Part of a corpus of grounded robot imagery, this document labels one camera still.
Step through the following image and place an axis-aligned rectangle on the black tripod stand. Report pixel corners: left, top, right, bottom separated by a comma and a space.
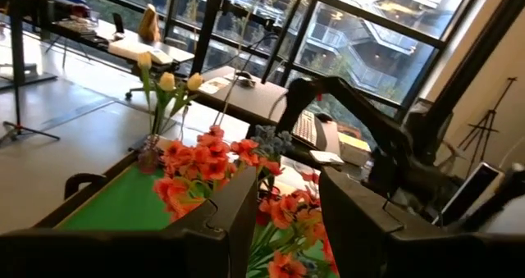
0, 0, 62, 146

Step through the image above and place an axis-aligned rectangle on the thin black tripod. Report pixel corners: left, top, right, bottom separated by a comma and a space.
457, 76, 518, 164

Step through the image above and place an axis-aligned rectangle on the white flat box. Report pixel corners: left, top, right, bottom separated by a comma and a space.
107, 38, 173, 66

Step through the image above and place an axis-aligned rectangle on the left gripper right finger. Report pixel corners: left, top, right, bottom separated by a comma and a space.
318, 166, 525, 278

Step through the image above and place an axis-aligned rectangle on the blue artificial flower bunch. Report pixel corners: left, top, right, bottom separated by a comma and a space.
250, 124, 295, 158

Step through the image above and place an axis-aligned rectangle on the brown paper bag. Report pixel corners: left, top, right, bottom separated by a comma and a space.
137, 2, 162, 43

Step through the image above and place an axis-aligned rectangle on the white-framed tablet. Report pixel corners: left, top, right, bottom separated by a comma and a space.
432, 161, 505, 228

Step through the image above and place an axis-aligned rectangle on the black window frame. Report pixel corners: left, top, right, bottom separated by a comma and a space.
61, 0, 525, 119

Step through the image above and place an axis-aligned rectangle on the white printed label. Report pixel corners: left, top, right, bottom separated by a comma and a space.
199, 76, 231, 95

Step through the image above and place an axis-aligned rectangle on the black laptop keyboard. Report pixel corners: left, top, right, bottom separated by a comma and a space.
290, 108, 328, 151

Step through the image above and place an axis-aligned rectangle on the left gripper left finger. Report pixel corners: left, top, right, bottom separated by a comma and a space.
0, 166, 258, 278

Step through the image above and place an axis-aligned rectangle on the black stand pole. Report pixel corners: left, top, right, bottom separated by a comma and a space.
190, 0, 280, 76

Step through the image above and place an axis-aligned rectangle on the pink artificial flower bunch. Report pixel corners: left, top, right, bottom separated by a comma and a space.
163, 125, 285, 189
153, 175, 206, 224
248, 187, 340, 278

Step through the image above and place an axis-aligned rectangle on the purple glass vase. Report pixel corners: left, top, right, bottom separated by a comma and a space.
137, 134, 163, 175

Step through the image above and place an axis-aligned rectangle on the green table mat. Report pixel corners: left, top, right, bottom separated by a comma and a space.
55, 162, 340, 278

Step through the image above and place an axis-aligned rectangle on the white and yellow box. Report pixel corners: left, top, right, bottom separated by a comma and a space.
336, 130, 372, 167

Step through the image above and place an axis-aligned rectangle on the long office desk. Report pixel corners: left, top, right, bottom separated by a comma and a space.
24, 17, 196, 72

